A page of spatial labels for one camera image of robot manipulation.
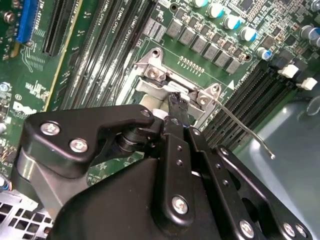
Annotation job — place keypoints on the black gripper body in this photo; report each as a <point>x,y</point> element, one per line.
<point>112,212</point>

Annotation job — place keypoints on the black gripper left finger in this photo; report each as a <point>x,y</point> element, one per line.
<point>75,125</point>

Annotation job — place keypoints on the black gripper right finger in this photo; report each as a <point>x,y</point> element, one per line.
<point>250,195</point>

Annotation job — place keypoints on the silver square CPU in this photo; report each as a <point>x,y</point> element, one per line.
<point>151,103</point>

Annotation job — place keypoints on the metal socket cover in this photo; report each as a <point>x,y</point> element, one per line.
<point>150,87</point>

